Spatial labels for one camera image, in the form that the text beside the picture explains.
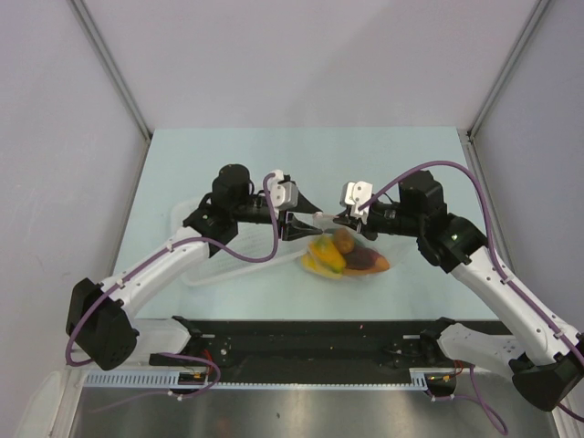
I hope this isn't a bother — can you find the brown kiwi fruit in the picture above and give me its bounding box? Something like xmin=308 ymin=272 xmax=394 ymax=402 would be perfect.
xmin=333 ymin=229 xmax=356 ymax=255

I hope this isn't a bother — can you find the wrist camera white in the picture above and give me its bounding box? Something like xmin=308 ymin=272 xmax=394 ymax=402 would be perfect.
xmin=266 ymin=170 xmax=299 ymax=213
xmin=339 ymin=181 xmax=373 ymax=222

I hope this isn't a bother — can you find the clear zip top bag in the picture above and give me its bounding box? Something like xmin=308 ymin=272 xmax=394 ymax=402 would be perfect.
xmin=299 ymin=213 xmax=413 ymax=280

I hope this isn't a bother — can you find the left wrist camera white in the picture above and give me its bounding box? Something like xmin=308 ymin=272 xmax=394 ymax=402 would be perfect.
xmin=266 ymin=170 xmax=299 ymax=213

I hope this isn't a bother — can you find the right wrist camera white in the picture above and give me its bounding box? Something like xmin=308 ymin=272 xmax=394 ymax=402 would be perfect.
xmin=339 ymin=181 xmax=373 ymax=222

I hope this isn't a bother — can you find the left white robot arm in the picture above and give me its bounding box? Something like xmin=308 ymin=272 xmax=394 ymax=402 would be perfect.
xmin=65 ymin=164 xmax=321 ymax=370

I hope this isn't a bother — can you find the white plastic basket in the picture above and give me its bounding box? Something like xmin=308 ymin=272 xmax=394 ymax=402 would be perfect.
xmin=170 ymin=198 xmax=309 ymax=287

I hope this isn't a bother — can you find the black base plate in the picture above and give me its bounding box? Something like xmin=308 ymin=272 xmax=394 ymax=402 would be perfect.
xmin=150 ymin=315 xmax=507 ymax=389

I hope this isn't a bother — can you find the white slotted cable duct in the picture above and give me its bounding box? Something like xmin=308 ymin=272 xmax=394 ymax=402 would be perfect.
xmin=83 ymin=370 xmax=444 ymax=391

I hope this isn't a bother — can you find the yellow green mango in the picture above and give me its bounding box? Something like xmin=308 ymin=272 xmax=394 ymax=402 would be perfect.
xmin=308 ymin=235 xmax=346 ymax=273

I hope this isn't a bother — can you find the papaya slice with red flesh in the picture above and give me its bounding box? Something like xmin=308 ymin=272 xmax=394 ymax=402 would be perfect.
xmin=343 ymin=247 xmax=391 ymax=276

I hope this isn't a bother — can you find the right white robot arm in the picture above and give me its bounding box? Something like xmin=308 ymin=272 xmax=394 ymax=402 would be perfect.
xmin=335 ymin=170 xmax=583 ymax=412

